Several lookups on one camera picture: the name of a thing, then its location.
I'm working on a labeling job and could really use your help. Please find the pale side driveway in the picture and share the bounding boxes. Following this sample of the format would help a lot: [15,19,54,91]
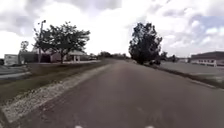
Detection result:
[0,65,32,80]

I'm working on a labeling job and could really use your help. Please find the distant tree line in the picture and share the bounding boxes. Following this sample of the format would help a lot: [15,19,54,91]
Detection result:
[96,51,130,61]

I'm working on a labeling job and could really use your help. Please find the long low building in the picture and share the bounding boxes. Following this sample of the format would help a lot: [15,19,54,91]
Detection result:
[189,50,224,67]

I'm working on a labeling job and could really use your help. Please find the broad leafy tree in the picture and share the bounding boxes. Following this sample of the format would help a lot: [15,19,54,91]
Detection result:
[32,21,92,64]

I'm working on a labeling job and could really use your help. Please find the grey asphalt road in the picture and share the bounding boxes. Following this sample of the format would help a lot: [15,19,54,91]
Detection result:
[13,59,224,128]

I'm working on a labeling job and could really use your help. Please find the small pale building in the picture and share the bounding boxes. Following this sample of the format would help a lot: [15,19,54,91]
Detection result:
[3,53,20,67]

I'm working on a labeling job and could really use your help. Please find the narrow grass strip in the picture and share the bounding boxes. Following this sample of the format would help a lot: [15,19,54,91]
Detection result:
[143,63,224,90]

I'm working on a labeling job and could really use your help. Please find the utility pole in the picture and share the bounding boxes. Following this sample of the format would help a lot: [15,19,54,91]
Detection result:
[37,19,47,64]

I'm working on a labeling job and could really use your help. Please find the pale gravel strip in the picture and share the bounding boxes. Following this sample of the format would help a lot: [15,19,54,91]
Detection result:
[0,63,111,125]

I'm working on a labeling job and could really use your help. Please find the paved lot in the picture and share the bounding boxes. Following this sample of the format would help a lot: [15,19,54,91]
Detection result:
[159,61,224,84]

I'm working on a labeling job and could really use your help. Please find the grass verge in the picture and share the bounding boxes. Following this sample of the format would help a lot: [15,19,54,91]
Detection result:
[0,59,111,105]

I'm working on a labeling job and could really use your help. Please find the low house with porch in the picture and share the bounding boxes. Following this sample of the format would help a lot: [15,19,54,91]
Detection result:
[39,49,88,64]

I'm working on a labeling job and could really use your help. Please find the tall dark tree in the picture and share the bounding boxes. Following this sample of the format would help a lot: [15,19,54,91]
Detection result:
[128,21,164,66]

